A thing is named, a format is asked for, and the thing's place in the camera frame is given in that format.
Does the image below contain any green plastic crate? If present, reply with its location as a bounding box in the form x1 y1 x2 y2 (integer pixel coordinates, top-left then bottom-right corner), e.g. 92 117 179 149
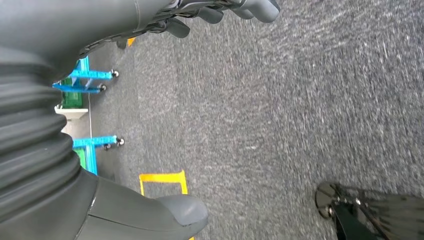
73 148 88 170
62 77 83 109

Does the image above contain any white table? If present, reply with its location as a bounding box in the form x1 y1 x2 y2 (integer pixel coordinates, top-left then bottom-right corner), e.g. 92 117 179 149
53 107 90 140

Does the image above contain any black glossy robot foot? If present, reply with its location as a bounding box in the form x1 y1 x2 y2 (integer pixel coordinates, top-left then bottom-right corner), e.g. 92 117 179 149
314 181 424 240

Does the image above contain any white floor cable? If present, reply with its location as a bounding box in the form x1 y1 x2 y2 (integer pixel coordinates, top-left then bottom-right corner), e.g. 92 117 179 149
87 92 93 140

